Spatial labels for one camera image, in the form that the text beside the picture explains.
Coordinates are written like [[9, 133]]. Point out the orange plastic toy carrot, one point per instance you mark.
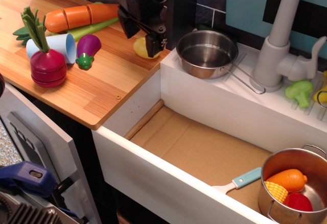
[[293, 180]]

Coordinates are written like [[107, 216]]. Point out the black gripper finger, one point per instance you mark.
[[128, 24], [155, 43]]

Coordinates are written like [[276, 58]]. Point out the blue clamp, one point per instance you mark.
[[29, 178]]

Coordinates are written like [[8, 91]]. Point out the red toy tomato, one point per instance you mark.
[[298, 201]]

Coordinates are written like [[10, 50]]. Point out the green toy celery stick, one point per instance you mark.
[[78, 33]]

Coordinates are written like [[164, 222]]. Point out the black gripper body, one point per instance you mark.
[[146, 13]]

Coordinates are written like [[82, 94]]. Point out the steel pot with handles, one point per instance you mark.
[[311, 165]]

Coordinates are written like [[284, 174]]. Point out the grey toy faucet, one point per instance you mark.
[[275, 61]]

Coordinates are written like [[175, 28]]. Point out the grey oven door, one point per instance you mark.
[[39, 140]]

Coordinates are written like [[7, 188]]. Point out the yellow toy pepper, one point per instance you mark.
[[320, 95]]

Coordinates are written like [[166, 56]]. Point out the yellow toy corn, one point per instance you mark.
[[277, 191]]

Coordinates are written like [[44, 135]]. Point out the light blue plastic cup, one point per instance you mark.
[[62, 43]]

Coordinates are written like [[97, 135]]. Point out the red wooden toy radish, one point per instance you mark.
[[48, 66]]

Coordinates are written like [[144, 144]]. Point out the yellow toy potato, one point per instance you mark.
[[139, 47]]

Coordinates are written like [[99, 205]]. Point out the green toy broccoli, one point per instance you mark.
[[300, 91]]

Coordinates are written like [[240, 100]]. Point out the white toy sink basin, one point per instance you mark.
[[178, 136]]

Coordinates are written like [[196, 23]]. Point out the teal handled white spatula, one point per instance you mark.
[[240, 181]]

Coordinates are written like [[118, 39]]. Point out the orange wooden toy carrot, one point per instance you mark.
[[79, 16]]

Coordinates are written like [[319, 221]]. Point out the small steel saucepan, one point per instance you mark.
[[207, 54]]

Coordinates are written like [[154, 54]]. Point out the purple toy eggplant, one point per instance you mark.
[[87, 47]]

